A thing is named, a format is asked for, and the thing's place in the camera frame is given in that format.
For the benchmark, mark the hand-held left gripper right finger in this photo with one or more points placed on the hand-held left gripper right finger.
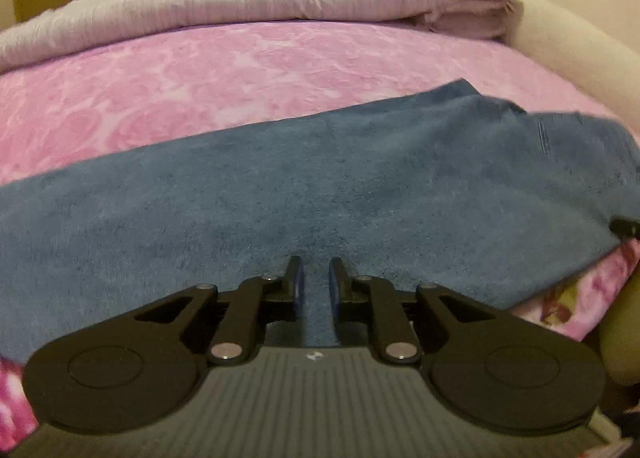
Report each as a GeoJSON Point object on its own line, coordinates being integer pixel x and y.
{"type": "Point", "coordinates": [334, 293]}

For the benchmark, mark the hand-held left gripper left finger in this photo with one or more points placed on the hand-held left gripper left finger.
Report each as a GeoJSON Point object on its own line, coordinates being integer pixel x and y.
{"type": "Point", "coordinates": [298, 288]}

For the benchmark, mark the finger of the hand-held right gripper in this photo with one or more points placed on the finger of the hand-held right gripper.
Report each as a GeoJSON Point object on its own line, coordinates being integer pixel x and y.
{"type": "Point", "coordinates": [626, 227]}

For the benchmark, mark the blue denim jeans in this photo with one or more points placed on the blue denim jeans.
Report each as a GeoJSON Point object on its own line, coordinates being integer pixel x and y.
{"type": "Point", "coordinates": [300, 178]}

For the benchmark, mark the pink floral bedsheet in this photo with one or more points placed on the pink floral bedsheet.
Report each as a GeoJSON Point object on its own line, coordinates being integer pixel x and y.
{"type": "Point", "coordinates": [200, 78]}

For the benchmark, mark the pale ribbed quilt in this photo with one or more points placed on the pale ribbed quilt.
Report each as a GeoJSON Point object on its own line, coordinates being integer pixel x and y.
{"type": "Point", "coordinates": [250, 3]}

